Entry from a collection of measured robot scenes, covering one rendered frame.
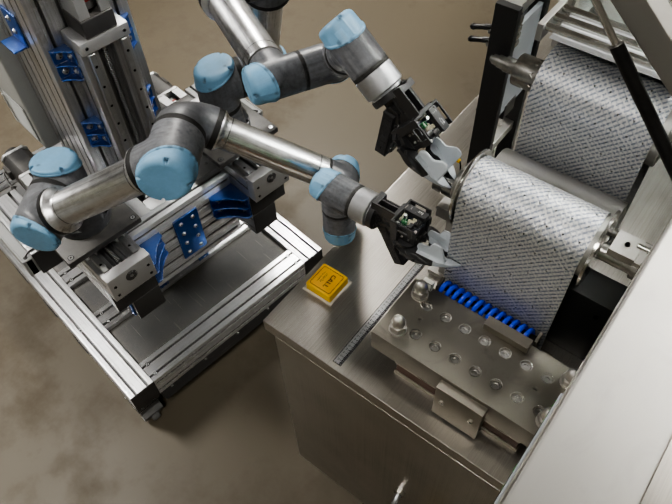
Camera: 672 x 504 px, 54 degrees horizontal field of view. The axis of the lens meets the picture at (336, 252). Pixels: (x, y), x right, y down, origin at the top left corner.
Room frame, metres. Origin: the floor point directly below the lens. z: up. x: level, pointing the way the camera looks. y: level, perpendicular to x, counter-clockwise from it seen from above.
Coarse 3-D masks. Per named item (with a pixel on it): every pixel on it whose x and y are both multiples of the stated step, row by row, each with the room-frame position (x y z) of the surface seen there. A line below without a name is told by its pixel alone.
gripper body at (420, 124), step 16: (384, 96) 0.90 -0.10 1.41; (400, 96) 0.89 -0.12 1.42; (416, 96) 0.89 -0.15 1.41; (400, 112) 0.89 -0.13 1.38; (416, 112) 0.87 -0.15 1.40; (432, 112) 0.88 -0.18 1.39; (400, 128) 0.87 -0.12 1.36; (416, 128) 0.86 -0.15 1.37; (432, 128) 0.86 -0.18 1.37; (416, 144) 0.86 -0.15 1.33
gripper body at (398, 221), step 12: (372, 204) 0.87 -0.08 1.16; (384, 204) 0.88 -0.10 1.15; (396, 204) 0.88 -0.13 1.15; (420, 204) 0.86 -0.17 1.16; (372, 216) 0.86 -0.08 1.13; (384, 216) 0.86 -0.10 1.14; (396, 216) 0.83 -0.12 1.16; (408, 216) 0.85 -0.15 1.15; (420, 216) 0.83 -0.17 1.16; (372, 228) 0.87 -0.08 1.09; (396, 228) 0.82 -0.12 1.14; (408, 228) 0.81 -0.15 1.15; (420, 228) 0.81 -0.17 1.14; (396, 240) 0.82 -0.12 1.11; (408, 240) 0.81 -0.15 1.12; (420, 240) 0.82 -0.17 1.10
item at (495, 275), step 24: (456, 240) 0.77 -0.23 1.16; (480, 240) 0.74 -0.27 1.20; (480, 264) 0.73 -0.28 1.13; (504, 264) 0.70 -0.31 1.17; (528, 264) 0.67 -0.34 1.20; (480, 288) 0.72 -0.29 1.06; (504, 288) 0.69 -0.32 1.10; (528, 288) 0.66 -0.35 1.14; (552, 288) 0.64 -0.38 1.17; (528, 312) 0.65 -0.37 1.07; (552, 312) 0.63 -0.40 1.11
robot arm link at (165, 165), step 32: (160, 128) 1.03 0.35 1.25; (192, 128) 1.04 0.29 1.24; (128, 160) 0.98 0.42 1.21; (160, 160) 0.94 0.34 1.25; (192, 160) 0.96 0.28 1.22; (32, 192) 1.07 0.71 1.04; (64, 192) 1.02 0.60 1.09; (96, 192) 0.98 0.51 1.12; (128, 192) 0.96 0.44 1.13; (160, 192) 0.93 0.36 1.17; (32, 224) 0.97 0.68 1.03; (64, 224) 0.98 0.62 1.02
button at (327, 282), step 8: (320, 272) 0.88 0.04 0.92; (328, 272) 0.87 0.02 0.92; (336, 272) 0.87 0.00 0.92; (312, 280) 0.85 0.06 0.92; (320, 280) 0.85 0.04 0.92; (328, 280) 0.85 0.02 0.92; (336, 280) 0.85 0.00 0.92; (344, 280) 0.85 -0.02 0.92; (312, 288) 0.84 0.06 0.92; (320, 288) 0.83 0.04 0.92; (328, 288) 0.83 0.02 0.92; (336, 288) 0.83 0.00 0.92; (320, 296) 0.82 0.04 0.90; (328, 296) 0.81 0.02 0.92
